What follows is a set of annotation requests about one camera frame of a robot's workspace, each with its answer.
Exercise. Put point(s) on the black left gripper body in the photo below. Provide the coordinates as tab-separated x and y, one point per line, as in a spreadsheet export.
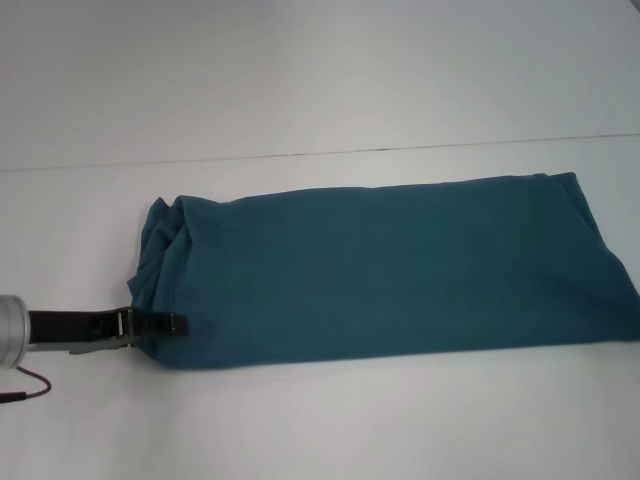
70	330

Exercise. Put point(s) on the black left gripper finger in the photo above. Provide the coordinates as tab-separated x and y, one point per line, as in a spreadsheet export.
160	325

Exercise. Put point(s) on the teal t-shirt with pink print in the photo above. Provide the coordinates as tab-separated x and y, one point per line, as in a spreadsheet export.
390	270

